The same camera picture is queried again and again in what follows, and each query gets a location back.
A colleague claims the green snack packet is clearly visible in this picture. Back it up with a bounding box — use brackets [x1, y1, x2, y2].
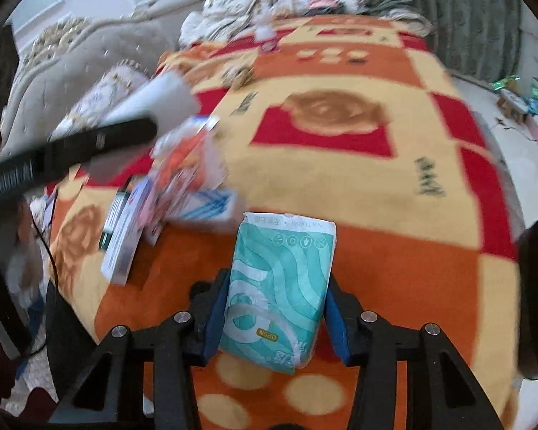
[491, 75, 521, 92]

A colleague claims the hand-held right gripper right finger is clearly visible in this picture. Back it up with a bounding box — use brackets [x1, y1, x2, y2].
[325, 273, 505, 430]

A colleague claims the small clear bottle red label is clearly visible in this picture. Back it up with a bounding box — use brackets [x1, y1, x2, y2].
[253, 13, 281, 52]

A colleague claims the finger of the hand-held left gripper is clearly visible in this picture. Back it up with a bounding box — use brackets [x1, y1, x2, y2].
[49, 117, 159, 175]

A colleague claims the white flat box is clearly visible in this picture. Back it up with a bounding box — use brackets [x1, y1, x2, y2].
[101, 177, 162, 285]

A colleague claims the patterned pillow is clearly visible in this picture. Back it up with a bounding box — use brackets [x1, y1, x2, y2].
[51, 60, 155, 139]

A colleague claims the white paper sheet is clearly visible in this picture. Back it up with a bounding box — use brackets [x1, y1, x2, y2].
[49, 74, 202, 180]

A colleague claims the black cable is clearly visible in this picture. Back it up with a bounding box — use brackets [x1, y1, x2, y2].
[29, 188, 61, 354]

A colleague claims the cardboard box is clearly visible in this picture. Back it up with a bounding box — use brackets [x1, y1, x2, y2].
[497, 90, 532, 121]

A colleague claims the grey upholstered headboard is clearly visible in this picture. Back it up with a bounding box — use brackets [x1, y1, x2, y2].
[0, 15, 180, 162]

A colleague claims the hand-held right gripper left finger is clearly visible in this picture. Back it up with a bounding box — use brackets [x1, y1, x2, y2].
[49, 269, 231, 430]

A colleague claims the floral pillow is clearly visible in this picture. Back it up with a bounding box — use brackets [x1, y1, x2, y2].
[273, 0, 368, 16]

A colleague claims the printed blanket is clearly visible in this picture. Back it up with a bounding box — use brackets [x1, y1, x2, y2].
[45, 13, 534, 430]

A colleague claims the floral quilt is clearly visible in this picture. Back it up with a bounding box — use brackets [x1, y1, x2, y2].
[179, 0, 279, 48]

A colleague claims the patterned crumpled paper ball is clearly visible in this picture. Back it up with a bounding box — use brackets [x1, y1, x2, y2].
[222, 65, 256, 88]

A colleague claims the teal tissue pack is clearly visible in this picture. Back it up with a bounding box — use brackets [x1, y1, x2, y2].
[217, 211, 338, 374]

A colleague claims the grey green curtain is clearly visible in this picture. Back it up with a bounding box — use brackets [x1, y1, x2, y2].
[193, 0, 525, 81]

